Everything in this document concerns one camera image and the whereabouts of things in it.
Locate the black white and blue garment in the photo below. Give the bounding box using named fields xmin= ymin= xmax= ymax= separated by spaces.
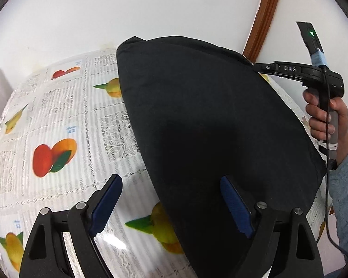
xmin=116 ymin=35 xmax=328 ymax=278

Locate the brown wooden frame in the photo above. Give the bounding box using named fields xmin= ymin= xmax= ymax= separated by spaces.
xmin=242 ymin=0 xmax=283 ymax=66

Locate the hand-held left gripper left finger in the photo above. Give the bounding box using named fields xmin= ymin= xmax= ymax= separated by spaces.
xmin=19 ymin=174 xmax=124 ymax=278

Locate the person's right forearm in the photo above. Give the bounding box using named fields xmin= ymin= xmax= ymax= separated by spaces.
xmin=326 ymin=140 xmax=348 ymax=264

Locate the fruit print tablecloth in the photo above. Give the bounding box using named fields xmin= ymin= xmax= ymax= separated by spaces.
xmin=0 ymin=49 xmax=334 ymax=278

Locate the person's right hand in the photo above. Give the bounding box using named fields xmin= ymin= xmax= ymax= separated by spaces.
xmin=303 ymin=88 xmax=348 ymax=165

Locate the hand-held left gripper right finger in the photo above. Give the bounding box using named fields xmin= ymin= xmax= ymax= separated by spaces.
xmin=220 ymin=175 xmax=325 ymax=278

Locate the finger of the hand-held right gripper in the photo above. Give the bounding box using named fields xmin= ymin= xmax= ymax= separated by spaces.
xmin=252 ymin=62 xmax=279 ymax=76

